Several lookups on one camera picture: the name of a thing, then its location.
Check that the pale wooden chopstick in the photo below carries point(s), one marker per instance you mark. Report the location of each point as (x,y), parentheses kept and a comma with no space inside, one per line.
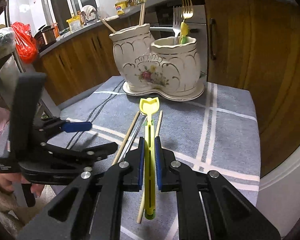
(159,123)

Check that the dark jar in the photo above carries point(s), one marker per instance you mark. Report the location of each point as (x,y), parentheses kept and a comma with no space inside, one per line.
(47,36)

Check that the yellow green plastic utensil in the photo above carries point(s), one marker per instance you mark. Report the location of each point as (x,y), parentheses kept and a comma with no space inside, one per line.
(183,30)

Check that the grey metal chair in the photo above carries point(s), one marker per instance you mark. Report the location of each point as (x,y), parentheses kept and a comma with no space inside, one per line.
(18,62)

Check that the yellow food packet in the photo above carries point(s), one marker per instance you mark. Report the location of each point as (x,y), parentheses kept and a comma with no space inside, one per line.
(73,23)

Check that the silver fork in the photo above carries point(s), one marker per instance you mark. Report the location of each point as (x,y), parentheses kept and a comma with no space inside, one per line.
(176,27)

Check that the clear plastic bag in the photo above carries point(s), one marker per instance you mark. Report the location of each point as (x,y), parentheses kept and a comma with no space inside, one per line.
(1,38)

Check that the stainless built-in oven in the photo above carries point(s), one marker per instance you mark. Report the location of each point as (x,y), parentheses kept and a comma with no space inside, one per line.
(162,17)

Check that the white towel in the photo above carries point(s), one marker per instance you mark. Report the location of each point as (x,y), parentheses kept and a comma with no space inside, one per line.
(88,10)

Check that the cream ceramic drip tray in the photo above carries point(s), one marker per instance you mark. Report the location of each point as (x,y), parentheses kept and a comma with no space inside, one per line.
(189,95)

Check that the person's left forearm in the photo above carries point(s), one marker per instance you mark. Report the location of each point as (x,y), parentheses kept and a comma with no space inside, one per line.
(2,205)

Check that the person's left hand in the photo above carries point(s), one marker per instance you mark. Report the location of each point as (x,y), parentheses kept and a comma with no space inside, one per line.
(5,180)

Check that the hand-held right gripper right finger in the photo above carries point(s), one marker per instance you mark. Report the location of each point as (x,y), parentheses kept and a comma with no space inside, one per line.
(159,165)

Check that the cream floral ceramic utensil holder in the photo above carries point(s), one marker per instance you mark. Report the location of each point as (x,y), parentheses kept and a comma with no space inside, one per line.
(130,62)

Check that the yellow cooking oil bottle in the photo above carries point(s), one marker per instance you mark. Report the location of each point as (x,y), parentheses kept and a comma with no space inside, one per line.
(121,7)

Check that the wooden base cabinet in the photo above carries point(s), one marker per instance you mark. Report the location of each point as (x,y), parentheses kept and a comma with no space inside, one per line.
(252,55)
(77,62)

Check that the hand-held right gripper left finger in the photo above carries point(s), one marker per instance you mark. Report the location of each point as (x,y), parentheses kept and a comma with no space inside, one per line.
(141,165)

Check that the gold fork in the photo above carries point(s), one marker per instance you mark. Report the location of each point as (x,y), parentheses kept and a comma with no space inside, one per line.
(187,10)

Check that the white door frame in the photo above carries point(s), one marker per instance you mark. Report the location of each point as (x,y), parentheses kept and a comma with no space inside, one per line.
(284,180)

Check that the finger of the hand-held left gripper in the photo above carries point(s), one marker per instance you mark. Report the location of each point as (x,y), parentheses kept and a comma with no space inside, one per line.
(77,126)
(100,151)

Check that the red plastic bag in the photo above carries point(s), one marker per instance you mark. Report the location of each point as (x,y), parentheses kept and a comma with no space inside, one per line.
(24,45)

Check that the blue checkered cloth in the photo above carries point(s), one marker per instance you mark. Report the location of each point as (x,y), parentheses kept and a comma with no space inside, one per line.
(227,135)

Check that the yellow plastic spoon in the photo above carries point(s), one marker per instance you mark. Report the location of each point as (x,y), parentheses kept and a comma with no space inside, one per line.
(148,130)

